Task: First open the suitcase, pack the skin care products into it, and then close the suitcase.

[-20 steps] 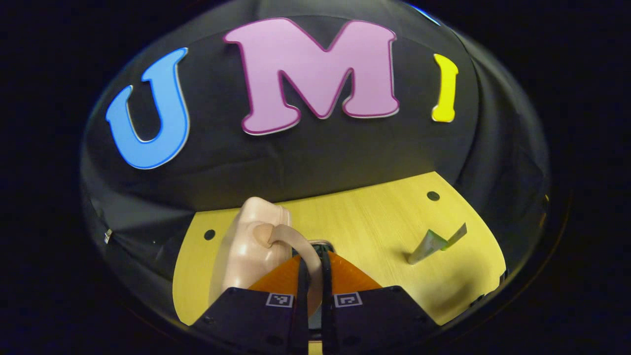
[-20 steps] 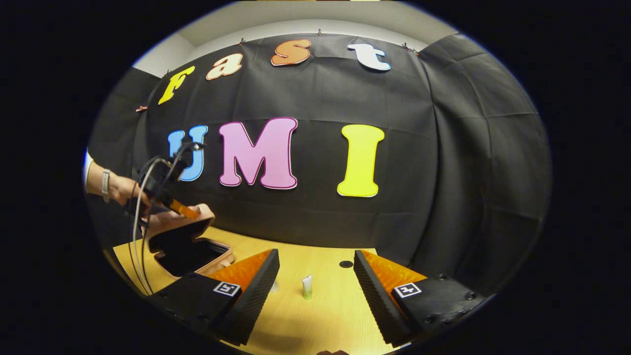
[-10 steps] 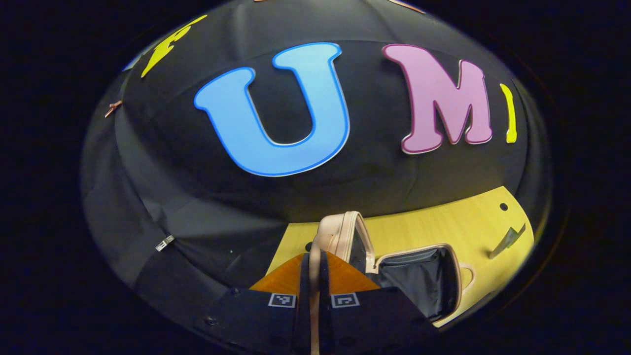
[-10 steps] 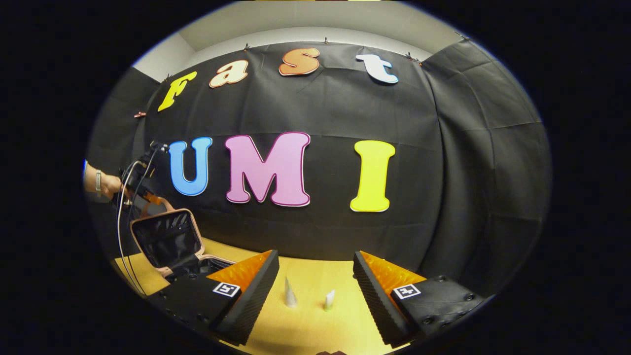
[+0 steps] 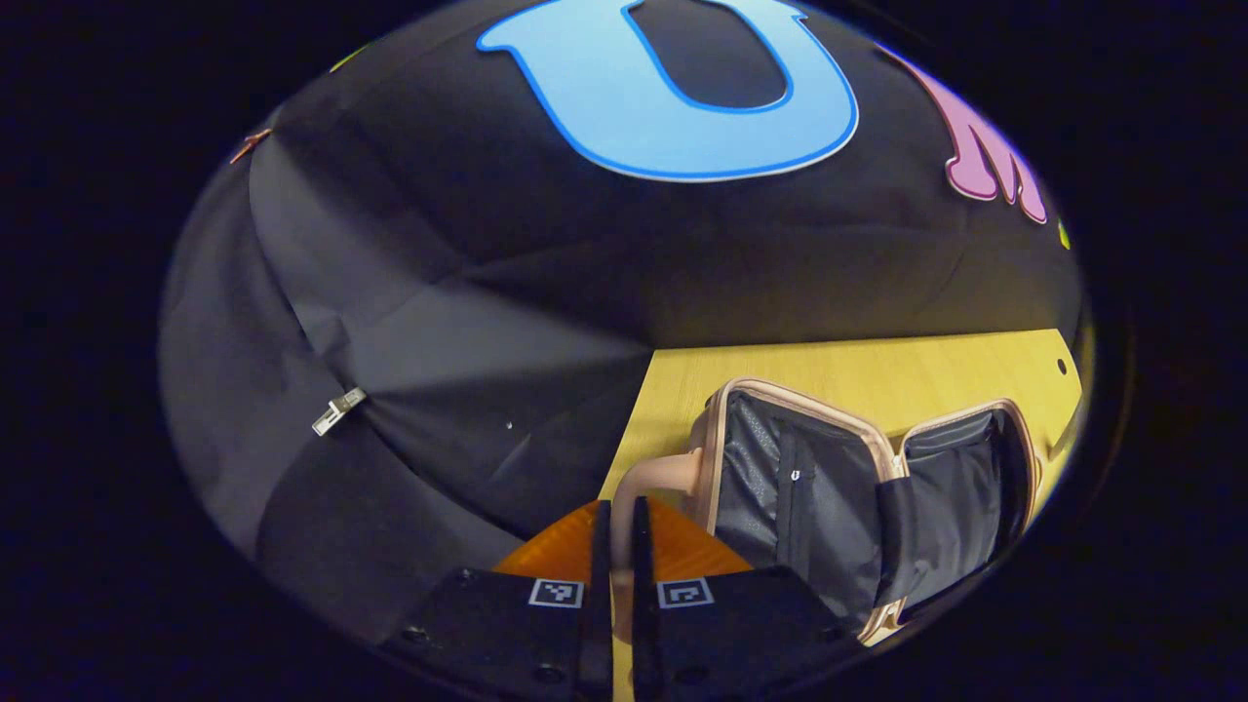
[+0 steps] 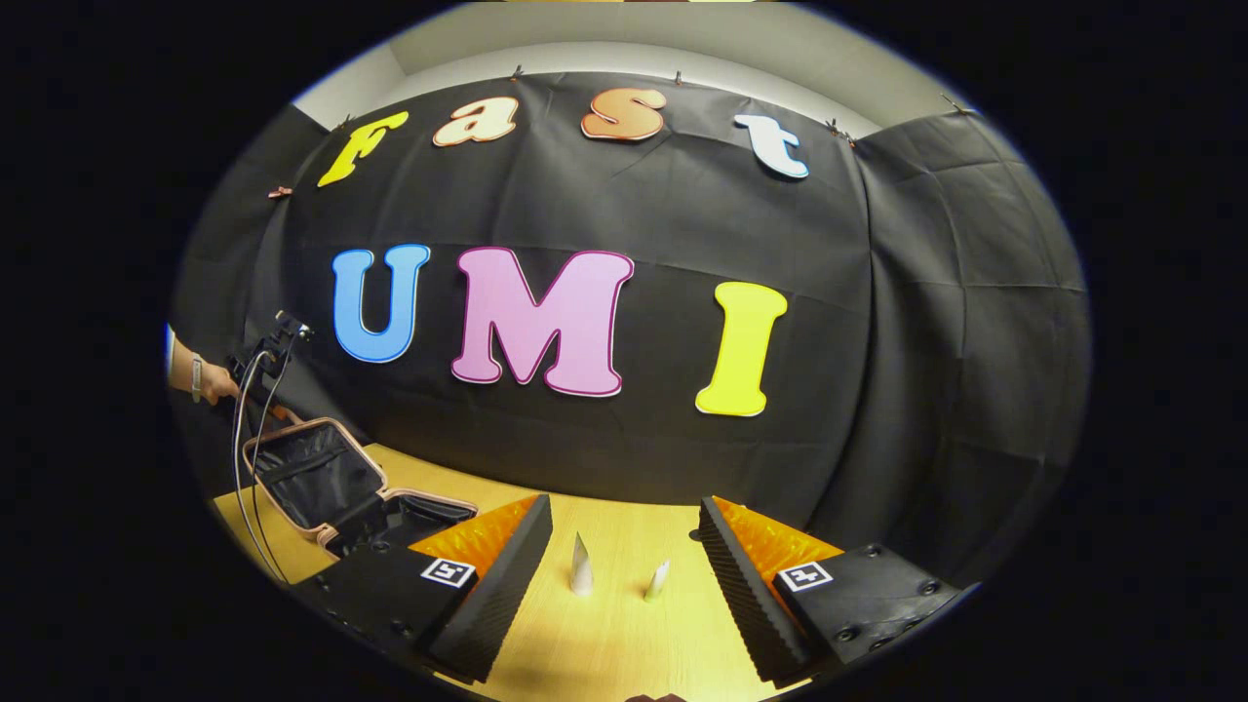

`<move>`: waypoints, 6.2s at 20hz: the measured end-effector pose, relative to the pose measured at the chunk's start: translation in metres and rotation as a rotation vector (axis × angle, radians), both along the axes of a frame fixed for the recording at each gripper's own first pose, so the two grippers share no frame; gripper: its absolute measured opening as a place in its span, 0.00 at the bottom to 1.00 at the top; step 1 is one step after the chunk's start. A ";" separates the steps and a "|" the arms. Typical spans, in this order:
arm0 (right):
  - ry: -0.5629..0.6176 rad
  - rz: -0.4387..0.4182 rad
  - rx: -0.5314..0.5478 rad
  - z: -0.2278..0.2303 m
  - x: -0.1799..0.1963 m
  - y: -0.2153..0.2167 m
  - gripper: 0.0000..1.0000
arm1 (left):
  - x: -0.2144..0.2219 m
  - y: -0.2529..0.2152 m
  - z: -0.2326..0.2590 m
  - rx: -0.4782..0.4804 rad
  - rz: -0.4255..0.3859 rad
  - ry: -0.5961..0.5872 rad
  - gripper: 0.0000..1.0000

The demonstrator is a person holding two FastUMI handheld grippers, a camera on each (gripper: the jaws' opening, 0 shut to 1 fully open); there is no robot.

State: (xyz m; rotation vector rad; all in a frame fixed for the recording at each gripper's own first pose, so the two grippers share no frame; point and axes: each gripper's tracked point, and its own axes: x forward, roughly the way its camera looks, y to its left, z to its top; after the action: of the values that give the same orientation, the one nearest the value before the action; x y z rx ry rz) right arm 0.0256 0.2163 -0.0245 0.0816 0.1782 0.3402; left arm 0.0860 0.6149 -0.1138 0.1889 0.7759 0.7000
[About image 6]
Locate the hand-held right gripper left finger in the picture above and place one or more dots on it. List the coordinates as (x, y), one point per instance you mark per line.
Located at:
(507, 585)

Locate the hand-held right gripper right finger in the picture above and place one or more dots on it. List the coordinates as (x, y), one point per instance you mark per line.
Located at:
(746, 595)

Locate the white tube with green end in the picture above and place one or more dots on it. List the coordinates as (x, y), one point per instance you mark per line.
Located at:
(580, 567)

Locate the white tube with green label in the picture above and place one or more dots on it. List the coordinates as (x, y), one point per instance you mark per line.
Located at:
(656, 582)

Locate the pink suitcase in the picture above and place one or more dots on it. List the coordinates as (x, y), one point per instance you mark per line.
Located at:
(312, 478)

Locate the grey wristband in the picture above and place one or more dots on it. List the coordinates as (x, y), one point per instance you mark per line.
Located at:
(197, 378)

